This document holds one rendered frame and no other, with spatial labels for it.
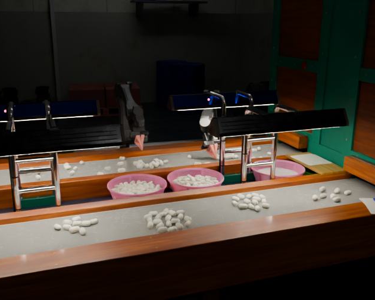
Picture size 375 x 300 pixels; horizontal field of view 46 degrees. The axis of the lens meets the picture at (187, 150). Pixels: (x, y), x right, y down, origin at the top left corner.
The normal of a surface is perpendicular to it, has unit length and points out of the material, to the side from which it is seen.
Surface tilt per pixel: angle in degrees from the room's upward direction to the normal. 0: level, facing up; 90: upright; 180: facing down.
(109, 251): 0
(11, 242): 0
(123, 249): 0
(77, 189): 90
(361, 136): 90
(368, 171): 90
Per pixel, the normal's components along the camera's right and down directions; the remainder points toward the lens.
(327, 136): -0.94, 0.09
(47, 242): 0.00, -0.96
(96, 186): 0.33, 0.26
